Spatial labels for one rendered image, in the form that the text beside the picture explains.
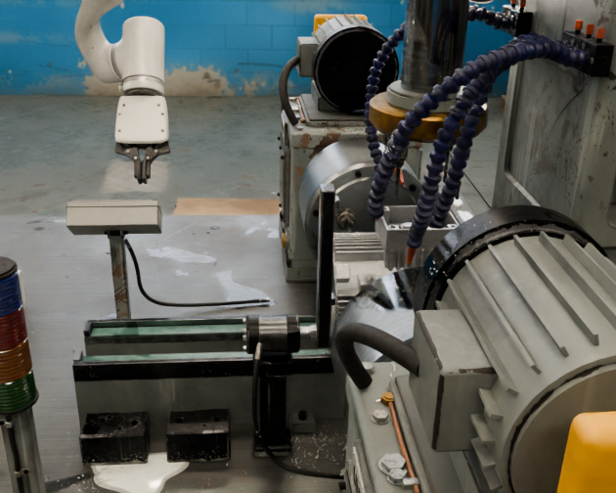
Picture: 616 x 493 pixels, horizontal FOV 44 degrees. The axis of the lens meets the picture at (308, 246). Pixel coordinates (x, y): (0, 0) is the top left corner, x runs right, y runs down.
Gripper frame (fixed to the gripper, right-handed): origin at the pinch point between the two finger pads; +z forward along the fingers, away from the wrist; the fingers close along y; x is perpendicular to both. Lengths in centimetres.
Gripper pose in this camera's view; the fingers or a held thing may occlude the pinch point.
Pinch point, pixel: (142, 172)
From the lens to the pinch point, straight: 152.8
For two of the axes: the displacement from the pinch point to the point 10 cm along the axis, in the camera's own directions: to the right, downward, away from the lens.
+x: -0.8, 2.2, 9.7
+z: 0.4, 9.8, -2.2
